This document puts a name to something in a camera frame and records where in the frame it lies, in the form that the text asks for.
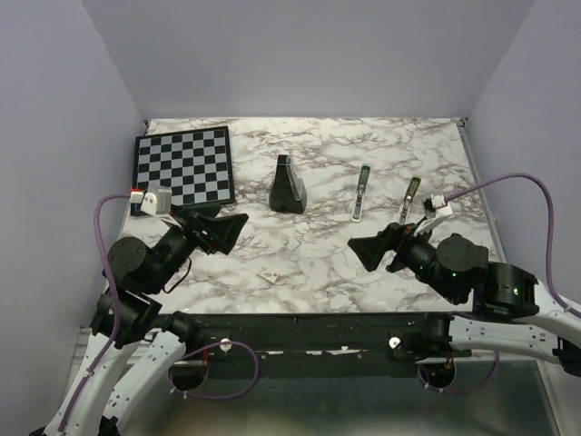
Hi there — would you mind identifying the purple cable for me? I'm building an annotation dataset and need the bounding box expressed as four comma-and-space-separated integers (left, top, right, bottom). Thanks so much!
417, 172, 581, 396
56, 193, 260, 432

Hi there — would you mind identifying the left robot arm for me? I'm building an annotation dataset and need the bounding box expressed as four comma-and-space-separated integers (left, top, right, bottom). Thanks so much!
35, 206, 249, 435

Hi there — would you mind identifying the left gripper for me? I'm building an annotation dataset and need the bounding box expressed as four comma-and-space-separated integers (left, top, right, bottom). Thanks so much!
146, 203, 250, 293

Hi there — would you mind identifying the black wedge stand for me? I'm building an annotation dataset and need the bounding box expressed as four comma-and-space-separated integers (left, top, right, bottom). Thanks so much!
268, 154, 307, 214

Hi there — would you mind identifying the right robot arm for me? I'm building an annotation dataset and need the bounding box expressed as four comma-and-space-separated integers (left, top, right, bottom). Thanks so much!
348, 223, 580, 376

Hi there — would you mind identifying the small staple box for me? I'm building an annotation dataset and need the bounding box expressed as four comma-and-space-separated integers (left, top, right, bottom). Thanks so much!
257, 268, 279, 283

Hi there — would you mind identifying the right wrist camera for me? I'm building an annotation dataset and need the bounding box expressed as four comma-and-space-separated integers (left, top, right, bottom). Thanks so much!
414, 194, 454, 236

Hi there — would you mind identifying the black white chessboard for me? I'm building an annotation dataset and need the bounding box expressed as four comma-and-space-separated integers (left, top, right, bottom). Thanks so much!
133, 126, 235, 207

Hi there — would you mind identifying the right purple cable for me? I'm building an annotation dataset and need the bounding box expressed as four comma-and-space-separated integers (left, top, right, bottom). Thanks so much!
417, 172, 581, 396

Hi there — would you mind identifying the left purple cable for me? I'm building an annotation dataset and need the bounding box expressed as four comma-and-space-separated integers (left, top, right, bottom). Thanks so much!
56, 193, 260, 432

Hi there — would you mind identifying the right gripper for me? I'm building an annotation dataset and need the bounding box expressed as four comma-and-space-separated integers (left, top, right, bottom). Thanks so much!
346, 216, 458, 302

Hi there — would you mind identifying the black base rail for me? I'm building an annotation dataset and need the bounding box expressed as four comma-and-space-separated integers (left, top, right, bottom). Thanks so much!
153, 312, 452, 380

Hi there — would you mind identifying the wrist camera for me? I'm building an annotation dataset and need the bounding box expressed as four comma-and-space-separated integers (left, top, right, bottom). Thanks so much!
129, 184, 172, 216
414, 194, 454, 236

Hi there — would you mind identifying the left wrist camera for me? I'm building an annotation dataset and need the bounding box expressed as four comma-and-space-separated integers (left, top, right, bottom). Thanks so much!
129, 184, 172, 216

